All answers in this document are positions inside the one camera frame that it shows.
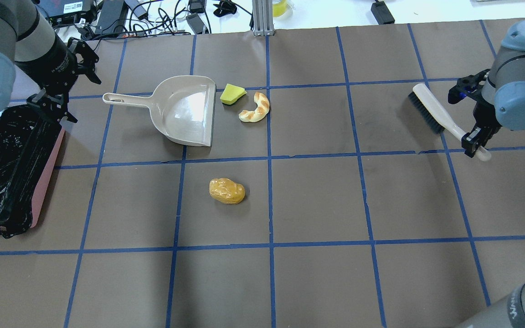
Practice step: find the beige plastic dustpan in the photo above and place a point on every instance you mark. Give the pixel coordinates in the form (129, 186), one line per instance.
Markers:
(180, 107)

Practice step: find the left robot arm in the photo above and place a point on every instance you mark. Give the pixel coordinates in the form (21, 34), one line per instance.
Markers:
(29, 42)

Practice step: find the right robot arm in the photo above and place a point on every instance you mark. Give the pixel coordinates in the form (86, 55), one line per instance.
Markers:
(499, 93)

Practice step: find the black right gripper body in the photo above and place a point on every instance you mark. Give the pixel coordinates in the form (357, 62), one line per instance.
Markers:
(481, 110)

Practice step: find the aluminium frame post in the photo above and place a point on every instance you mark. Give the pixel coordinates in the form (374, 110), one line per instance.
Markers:
(262, 18)

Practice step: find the yellow tape roll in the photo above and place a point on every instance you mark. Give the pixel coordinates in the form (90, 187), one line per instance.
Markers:
(280, 8)

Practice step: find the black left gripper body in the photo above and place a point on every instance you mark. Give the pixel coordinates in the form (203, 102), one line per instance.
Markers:
(57, 68)

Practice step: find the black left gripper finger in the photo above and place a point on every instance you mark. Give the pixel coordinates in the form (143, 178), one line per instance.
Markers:
(52, 108)
(84, 60)

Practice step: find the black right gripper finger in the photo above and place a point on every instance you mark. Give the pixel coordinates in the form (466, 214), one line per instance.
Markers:
(474, 142)

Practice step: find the black power brick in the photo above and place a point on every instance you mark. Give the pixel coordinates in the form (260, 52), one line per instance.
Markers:
(110, 17)

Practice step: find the black power adapter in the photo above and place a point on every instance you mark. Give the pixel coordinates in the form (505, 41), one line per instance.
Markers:
(196, 24)

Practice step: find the braided bread piece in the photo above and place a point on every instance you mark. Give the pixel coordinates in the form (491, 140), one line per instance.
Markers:
(261, 110)

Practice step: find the yellow potato toy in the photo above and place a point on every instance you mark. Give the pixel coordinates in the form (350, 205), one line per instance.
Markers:
(226, 191)

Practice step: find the bin with black bag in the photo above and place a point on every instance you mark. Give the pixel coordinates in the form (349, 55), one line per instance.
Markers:
(27, 138)

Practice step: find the white hand brush black bristles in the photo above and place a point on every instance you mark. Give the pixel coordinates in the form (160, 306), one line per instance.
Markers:
(433, 112)

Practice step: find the yellow green sponge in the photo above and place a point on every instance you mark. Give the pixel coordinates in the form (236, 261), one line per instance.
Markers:
(232, 94)

